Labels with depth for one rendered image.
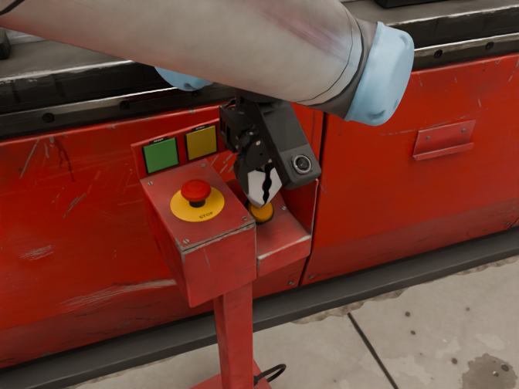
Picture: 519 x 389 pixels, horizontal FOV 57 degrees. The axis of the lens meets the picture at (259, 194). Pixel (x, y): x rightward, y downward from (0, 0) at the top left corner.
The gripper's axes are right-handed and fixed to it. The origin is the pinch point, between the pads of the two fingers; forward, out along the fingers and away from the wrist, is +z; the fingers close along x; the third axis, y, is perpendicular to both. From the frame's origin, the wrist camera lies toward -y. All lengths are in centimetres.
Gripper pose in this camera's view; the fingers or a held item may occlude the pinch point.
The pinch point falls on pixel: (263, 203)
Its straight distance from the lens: 70.1
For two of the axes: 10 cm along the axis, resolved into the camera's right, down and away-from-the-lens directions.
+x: -8.7, 3.2, -3.7
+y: -4.9, -6.3, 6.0
